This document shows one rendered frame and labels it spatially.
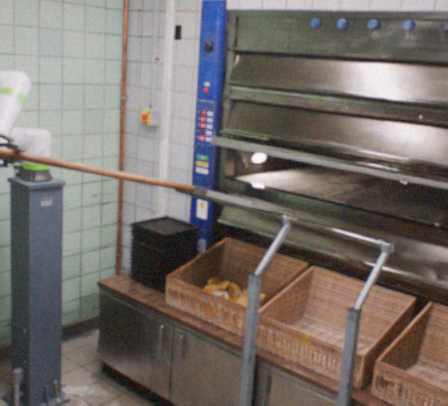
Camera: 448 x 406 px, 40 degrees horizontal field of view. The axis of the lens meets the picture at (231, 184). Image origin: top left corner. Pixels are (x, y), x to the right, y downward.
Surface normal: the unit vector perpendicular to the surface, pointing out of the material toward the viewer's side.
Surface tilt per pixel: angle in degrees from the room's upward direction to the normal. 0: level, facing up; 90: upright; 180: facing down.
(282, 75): 70
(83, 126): 90
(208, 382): 90
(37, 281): 90
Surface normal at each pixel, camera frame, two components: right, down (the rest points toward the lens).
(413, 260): -0.58, -0.22
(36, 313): 0.73, 0.19
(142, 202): -0.65, 0.11
